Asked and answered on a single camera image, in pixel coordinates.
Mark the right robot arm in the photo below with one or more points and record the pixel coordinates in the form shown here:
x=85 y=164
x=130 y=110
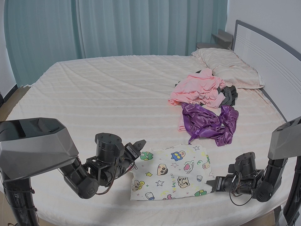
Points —
x=279 y=145

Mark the purple satin garment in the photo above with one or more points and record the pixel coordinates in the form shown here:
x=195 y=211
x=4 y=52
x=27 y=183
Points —
x=202 y=119

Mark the pale pink garment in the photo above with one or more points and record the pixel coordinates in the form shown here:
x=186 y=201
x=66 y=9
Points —
x=181 y=125

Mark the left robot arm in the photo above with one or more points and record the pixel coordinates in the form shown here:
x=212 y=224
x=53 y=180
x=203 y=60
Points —
x=35 y=147

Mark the grey bedside table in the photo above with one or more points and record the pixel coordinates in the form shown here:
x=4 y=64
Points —
x=221 y=40

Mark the blue-green curtain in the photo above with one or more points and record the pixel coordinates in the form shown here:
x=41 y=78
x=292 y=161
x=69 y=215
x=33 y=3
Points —
x=117 y=20

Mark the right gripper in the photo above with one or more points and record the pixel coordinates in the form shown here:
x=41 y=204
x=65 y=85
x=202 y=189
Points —
x=224 y=183

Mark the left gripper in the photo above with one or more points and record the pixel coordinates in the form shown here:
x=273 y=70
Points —
x=129 y=154

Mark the dark grey garment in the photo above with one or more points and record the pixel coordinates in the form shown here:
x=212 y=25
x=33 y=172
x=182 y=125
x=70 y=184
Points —
x=229 y=95

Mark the white printed garment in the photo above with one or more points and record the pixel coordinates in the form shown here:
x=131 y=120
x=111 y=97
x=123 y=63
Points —
x=171 y=173

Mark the bed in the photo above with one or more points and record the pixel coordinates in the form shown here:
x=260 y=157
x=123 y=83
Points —
x=105 y=98

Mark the cream pillow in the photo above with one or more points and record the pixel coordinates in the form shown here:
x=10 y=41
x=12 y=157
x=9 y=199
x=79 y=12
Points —
x=216 y=55
x=237 y=78

